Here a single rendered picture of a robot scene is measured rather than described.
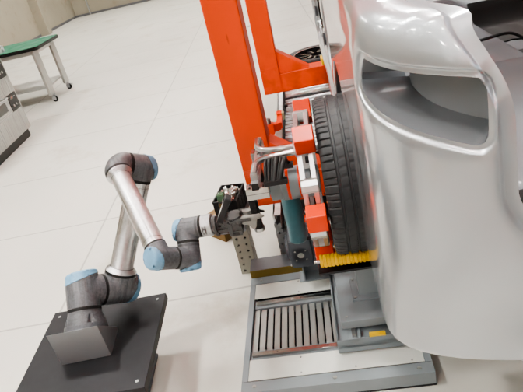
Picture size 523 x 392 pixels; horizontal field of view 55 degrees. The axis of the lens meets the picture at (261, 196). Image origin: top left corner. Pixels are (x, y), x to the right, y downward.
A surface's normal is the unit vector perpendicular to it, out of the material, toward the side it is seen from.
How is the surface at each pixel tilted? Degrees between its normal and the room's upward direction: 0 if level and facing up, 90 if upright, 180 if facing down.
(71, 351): 90
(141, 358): 0
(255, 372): 0
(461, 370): 0
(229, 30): 90
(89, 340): 90
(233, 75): 90
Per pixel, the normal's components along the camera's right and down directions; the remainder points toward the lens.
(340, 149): -0.17, -0.22
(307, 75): -0.04, 0.48
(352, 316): -0.21, -0.86
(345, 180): -0.12, 0.12
